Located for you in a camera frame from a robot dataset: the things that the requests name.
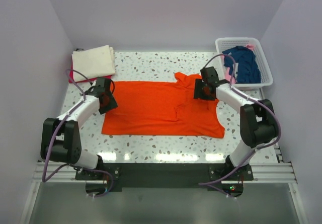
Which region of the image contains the aluminium frame rail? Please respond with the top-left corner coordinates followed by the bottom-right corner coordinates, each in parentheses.
top-left (32, 162), bottom-right (297, 184)

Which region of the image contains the pink t shirt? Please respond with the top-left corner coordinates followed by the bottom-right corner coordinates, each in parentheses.
top-left (220, 43), bottom-right (255, 84)

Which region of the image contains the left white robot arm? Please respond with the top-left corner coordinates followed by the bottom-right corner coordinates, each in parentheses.
top-left (40, 78), bottom-right (117, 180)

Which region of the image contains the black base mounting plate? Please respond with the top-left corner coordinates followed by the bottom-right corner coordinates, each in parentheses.
top-left (75, 162), bottom-right (254, 197)

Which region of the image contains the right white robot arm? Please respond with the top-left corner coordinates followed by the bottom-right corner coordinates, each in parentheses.
top-left (194, 67), bottom-right (281, 180)

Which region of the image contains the white plastic basket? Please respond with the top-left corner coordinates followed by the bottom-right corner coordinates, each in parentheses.
top-left (215, 37), bottom-right (273, 90)

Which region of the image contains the folded cream t shirt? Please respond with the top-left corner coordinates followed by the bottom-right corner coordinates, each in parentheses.
top-left (71, 45), bottom-right (116, 79)

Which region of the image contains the orange t shirt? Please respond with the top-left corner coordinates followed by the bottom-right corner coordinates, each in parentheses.
top-left (101, 72), bottom-right (225, 138)

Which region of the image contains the navy blue t shirt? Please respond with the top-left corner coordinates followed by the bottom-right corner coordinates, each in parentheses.
top-left (222, 46), bottom-right (261, 84)

